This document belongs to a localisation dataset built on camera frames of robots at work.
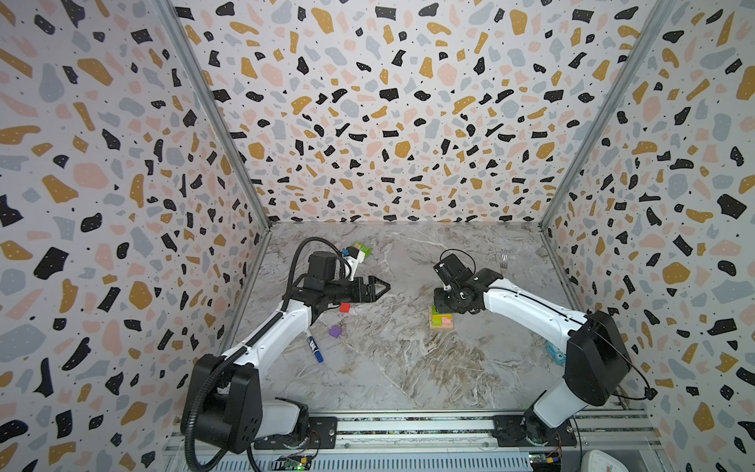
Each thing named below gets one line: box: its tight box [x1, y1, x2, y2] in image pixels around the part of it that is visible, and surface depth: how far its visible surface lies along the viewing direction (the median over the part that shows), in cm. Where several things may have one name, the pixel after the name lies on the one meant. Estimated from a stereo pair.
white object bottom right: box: [580, 449, 631, 472], surface depth 69 cm
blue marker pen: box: [306, 336, 325, 363], surface depth 89 cm
